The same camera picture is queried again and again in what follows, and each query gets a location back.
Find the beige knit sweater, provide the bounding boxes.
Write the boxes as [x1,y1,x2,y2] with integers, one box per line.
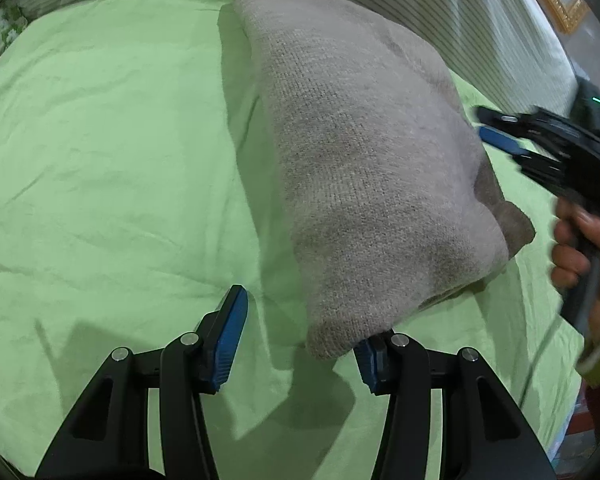
[233,0,535,360]

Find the person's right hand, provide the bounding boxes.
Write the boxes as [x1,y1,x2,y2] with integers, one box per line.
[550,198,600,356]

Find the light green bed sheet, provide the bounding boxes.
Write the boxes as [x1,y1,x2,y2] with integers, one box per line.
[0,0,589,480]

